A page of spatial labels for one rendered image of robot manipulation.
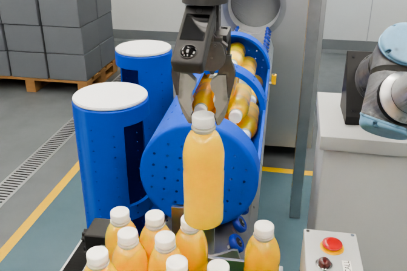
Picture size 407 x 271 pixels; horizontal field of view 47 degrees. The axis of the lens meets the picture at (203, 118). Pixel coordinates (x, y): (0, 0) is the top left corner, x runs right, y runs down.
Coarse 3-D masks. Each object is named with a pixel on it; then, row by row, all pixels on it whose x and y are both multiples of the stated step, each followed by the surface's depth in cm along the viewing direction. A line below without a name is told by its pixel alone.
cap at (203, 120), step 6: (192, 114) 78; (198, 114) 78; (204, 114) 78; (210, 114) 78; (192, 120) 77; (198, 120) 76; (204, 120) 76; (210, 120) 76; (198, 126) 77; (204, 126) 76; (210, 126) 77
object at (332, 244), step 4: (324, 240) 88; (328, 240) 88; (332, 240) 88; (336, 240) 88; (324, 244) 87; (328, 244) 87; (332, 244) 86; (336, 244) 86; (340, 244) 87; (328, 248) 86; (332, 248) 86; (336, 248) 86; (340, 248) 86
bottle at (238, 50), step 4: (232, 44) 182; (236, 44) 181; (240, 44) 182; (232, 48) 175; (236, 48) 175; (240, 48) 178; (244, 48) 182; (232, 52) 171; (236, 52) 171; (240, 52) 174; (244, 52) 180; (232, 56) 169; (236, 56) 169; (240, 56) 171; (244, 56) 178; (236, 60) 169; (240, 60) 170; (240, 64) 171
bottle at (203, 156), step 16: (192, 128) 78; (192, 144) 77; (208, 144) 77; (192, 160) 78; (208, 160) 77; (224, 160) 81; (192, 176) 79; (208, 176) 78; (192, 192) 80; (208, 192) 80; (192, 208) 82; (208, 208) 81; (192, 224) 83; (208, 224) 82
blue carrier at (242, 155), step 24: (264, 48) 182; (216, 72) 143; (240, 72) 142; (264, 72) 188; (264, 96) 147; (168, 120) 113; (264, 120) 138; (168, 144) 109; (240, 144) 106; (144, 168) 112; (168, 168) 111; (240, 168) 108; (168, 192) 114; (240, 192) 111; (168, 216) 117
